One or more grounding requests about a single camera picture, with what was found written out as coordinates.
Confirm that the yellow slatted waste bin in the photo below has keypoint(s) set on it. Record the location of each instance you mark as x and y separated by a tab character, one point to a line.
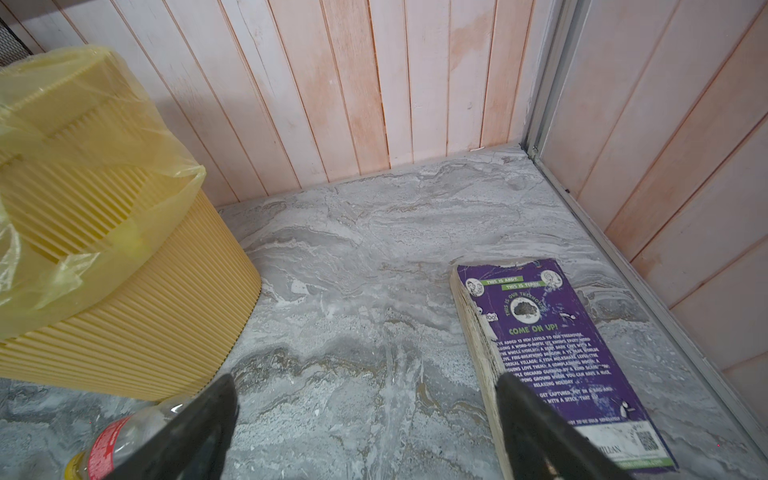
166	330

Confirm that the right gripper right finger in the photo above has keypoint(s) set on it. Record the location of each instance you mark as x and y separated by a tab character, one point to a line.
540	444

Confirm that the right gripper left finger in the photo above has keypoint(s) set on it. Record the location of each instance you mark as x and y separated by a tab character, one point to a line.
194	444

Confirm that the black wire mesh basket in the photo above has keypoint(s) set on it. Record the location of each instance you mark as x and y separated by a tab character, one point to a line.
12	49

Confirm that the yellow plastic bin liner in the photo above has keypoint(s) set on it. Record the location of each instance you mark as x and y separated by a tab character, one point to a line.
92	183

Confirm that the red label bottle yellow cap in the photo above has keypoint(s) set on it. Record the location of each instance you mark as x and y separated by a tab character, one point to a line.
122	438

